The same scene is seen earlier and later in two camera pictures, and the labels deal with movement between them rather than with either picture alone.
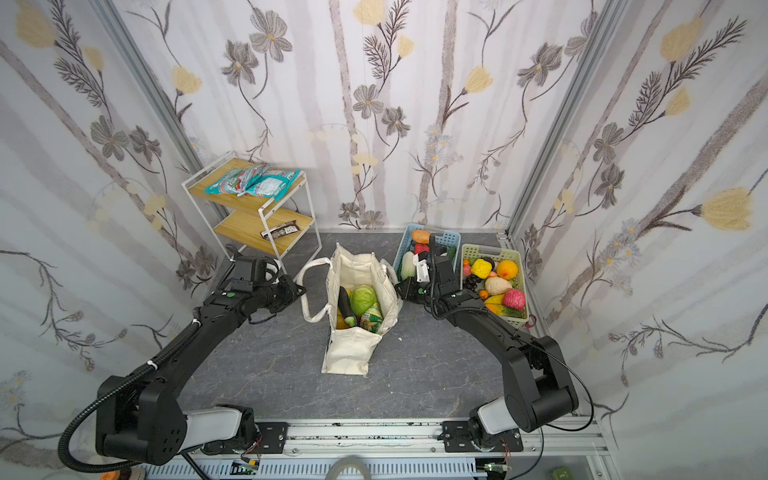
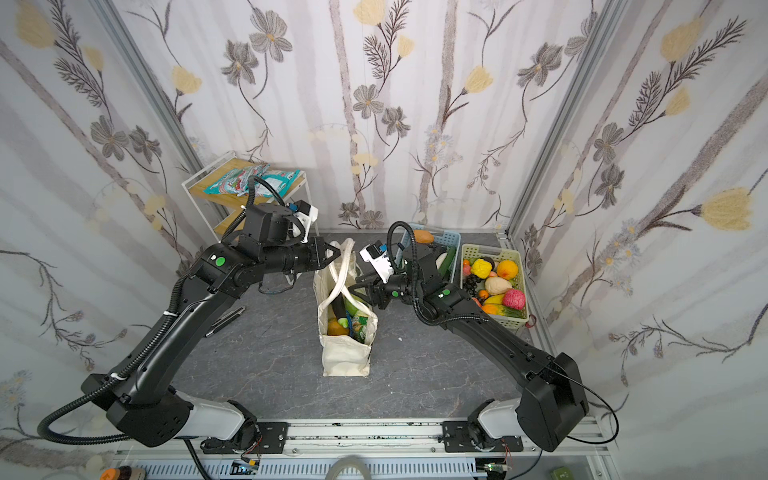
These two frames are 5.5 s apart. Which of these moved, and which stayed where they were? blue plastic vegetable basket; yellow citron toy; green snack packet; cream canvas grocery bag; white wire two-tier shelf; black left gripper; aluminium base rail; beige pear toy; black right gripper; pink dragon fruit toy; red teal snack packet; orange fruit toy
Moved: black left gripper; green snack packet; cream canvas grocery bag; black right gripper
Stayed: pink dragon fruit toy; aluminium base rail; blue plastic vegetable basket; yellow citron toy; red teal snack packet; beige pear toy; orange fruit toy; white wire two-tier shelf
